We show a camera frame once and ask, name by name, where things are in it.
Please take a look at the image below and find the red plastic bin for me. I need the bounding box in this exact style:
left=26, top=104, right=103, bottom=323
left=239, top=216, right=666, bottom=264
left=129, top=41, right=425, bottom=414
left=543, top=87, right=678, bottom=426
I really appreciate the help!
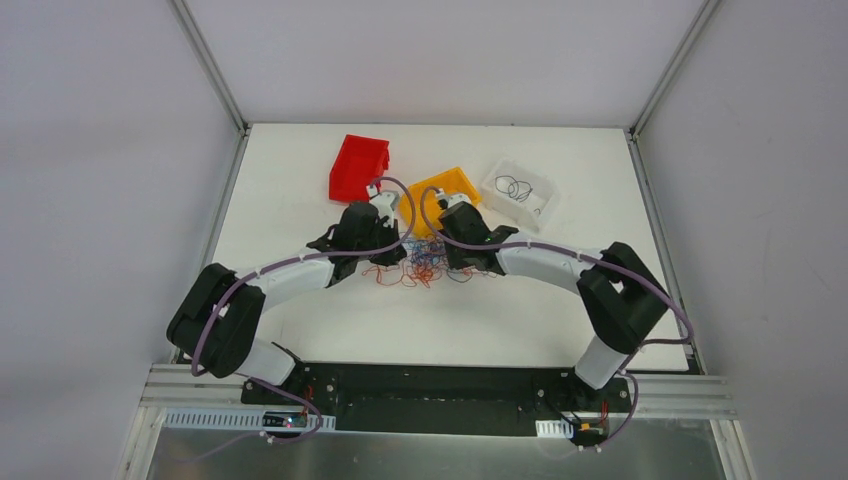
left=328, top=134, right=390, bottom=204

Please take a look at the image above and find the yellow plastic bin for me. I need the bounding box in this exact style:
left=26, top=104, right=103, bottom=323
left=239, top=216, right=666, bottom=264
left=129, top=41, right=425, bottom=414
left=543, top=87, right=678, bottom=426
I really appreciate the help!
left=398, top=167, right=482, bottom=239

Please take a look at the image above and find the white plastic bin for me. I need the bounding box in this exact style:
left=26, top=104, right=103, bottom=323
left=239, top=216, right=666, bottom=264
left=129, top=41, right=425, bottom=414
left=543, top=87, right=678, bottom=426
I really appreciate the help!
left=478, top=158, right=561, bottom=233

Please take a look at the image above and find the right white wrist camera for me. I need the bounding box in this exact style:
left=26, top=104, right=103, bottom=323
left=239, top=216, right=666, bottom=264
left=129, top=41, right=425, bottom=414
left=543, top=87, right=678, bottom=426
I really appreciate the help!
left=436, top=190, right=473, bottom=210

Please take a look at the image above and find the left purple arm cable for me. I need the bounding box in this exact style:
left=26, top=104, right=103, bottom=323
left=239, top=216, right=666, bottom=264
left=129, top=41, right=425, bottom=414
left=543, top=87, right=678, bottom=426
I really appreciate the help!
left=190, top=176, right=417, bottom=379

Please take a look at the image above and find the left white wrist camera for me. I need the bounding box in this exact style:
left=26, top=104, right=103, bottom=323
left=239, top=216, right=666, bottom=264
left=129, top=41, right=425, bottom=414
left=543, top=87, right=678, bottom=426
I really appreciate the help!
left=366, top=186, right=401, bottom=224

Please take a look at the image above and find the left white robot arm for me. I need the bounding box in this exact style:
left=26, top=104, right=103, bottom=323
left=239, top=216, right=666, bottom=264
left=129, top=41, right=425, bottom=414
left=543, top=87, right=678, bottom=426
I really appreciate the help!
left=166, top=201, right=406, bottom=405

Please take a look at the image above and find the dark grey cable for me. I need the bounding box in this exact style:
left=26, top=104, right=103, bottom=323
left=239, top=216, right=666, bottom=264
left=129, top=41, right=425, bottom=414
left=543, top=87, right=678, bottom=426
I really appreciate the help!
left=493, top=174, right=545, bottom=217

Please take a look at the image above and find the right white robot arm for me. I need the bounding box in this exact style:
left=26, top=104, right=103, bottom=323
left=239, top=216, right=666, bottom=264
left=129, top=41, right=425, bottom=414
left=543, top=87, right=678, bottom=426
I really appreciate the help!
left=439, top=195, right=669, bottom=410

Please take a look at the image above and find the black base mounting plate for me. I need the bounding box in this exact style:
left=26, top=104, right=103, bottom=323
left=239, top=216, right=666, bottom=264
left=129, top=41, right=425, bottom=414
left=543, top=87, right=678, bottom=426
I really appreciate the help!
left=241, top=363, right=632, bottom=437

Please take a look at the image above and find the blue orange cable bundle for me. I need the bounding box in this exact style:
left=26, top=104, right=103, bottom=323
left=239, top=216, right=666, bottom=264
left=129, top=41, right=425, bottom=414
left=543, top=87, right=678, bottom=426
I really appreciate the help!
left=372, top=235, right=498, bottom=291

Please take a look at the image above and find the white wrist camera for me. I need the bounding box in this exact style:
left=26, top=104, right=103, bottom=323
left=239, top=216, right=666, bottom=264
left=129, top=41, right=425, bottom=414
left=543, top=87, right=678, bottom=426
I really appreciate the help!
left=436, top=190, right=473, bottom=210
left=366, top=186, right=401, bottom=224

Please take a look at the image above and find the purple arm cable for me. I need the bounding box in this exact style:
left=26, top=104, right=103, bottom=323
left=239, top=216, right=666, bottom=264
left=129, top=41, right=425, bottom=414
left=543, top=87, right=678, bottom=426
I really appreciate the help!
left=190, top=176, right=417, bottom=379
left=419, top=186, right=696, bottom=452

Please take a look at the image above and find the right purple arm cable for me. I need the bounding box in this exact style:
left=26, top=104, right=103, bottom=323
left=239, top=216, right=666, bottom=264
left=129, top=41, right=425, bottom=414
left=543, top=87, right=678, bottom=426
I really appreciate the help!
left=419, top=186, right=696, bottom=452

